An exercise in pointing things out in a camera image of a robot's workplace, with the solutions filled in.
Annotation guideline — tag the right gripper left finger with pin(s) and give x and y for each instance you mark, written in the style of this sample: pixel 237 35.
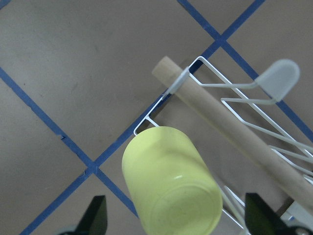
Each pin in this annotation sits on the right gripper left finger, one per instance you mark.
pixel 95 219

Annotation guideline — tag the white wire cup rack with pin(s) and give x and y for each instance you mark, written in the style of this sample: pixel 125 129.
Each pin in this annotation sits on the white wire cup rack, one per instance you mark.
pixel 241 121

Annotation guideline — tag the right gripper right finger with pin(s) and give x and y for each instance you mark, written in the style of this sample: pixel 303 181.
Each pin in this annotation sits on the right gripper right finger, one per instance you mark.
pixel 260 219

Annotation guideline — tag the yellow plastic cup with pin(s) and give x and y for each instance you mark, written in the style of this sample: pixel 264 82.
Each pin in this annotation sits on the yellow plastic cup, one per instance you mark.
pixel 171 187

